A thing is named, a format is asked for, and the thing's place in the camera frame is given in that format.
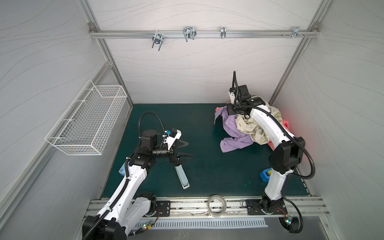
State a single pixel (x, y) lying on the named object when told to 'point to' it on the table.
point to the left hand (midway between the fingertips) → (190, 148)
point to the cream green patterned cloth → (249, 126)
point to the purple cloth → (237, 140)
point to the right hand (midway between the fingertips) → (233, 104)
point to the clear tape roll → (218, 214)
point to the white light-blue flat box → (182, 176)
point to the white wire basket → (84, 125)
